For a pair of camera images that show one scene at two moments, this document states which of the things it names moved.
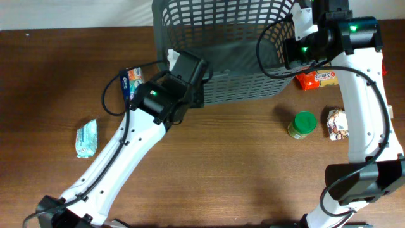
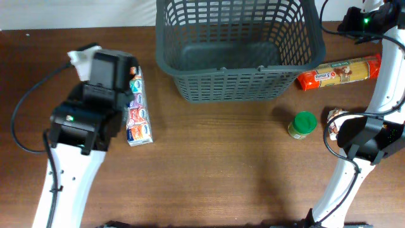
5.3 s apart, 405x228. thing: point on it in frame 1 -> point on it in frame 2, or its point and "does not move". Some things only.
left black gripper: [199, 98] -> [81, 94]
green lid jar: [304, 123] does not move
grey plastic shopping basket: [242, 42] does not move
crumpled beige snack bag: [338, 124] does not move
